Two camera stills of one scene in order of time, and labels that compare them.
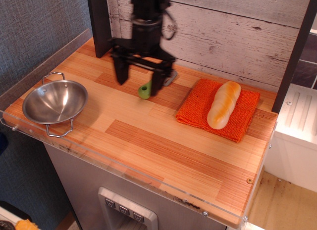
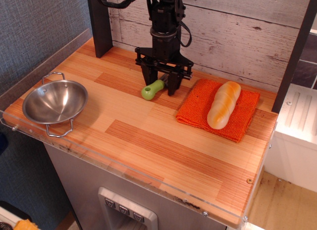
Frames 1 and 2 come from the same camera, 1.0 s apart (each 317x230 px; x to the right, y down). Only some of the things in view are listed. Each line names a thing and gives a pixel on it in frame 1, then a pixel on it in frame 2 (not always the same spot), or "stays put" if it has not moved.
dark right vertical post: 307,21 stays put
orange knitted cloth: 196,98 stays put
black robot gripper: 145,47 to 165,53
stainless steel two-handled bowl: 54,103 stays put
